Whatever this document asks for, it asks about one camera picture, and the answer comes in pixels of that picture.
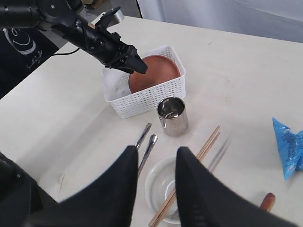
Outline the white perforated plastic basket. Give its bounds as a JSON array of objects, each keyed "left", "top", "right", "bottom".
[{"left": 102, "top": 45, "right": 186, "bottom": 119}]

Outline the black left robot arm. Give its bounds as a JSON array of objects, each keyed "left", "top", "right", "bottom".
[{"left": 0, "top": 0, "right": 148, "bottom": 74}]

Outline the stainless steel cup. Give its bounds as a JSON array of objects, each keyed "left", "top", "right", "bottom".
[{"left": 157, "top": 96, "right": 189, "bottom": 137}]

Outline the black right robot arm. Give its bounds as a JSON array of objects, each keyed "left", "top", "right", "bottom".
[{"left": 0, "top": 146, "right": 292, "bottom": 227}]

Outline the blue snack bag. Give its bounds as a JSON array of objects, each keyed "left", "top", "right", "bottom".
[{"left": 272, "top": 117, "right": 303, "bottom": 180}]

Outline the wooden chopstick back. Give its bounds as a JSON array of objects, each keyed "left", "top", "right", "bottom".
[{"left": 175, "top": 128, "right": 220, "bottom": 227}]

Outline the white ceramic bowl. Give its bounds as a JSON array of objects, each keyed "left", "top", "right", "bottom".
[{"left": 145, "top": 156, "right": 176, "bottom": 214}]

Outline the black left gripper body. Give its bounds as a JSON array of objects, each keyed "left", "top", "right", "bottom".
[{"left": 53, "top": 20, "right": 148, "bottom": 74}]

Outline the wooden chopstick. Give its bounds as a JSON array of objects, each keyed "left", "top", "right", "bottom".
[
  {"left": 148, "top": 125, "right": 220, "bottom": 227},
  {"left": 175, "top": 128, "right": 220, "bottom": 227}
]

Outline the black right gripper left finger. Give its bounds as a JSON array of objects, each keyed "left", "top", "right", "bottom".
[{"left": 23, "top": 146, "right": 138, "bottom": 227}]

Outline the silver fork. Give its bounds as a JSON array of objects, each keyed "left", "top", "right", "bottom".
[{"left": 138, "top": 134, "right": 158, "bottom": 176}]

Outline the black cable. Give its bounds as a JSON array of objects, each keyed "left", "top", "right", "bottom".
[{"left": 53, "top": 47, "right": 80, "bottom": 56}]

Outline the brown round plate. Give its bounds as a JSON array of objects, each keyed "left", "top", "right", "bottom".
[{"left": 129, "top": 55, "right": 180, "bottom": 93}]

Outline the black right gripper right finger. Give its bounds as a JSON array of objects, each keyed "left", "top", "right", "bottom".
[{"left": 174, "top": 146, "right": 299, "bottom": 227}]

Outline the wooden handled metal scoop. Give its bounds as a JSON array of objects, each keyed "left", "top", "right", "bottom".
[{"left": 260, "top": 192, "right": 276, "bottom": 212}]

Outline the white backdrop cloth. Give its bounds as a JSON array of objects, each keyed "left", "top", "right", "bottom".
[{"left": 138, "top": 0, "right": 303, "bottom": 43}]

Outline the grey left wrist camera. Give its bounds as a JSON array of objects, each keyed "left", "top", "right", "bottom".
[{"left": 94, "top": 6, "right": 124, "bottom": 29}]

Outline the silver table knife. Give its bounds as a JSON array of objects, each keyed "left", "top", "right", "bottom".
[{"left": 135, "top": 122, "right": 152, "bottom": 150}]

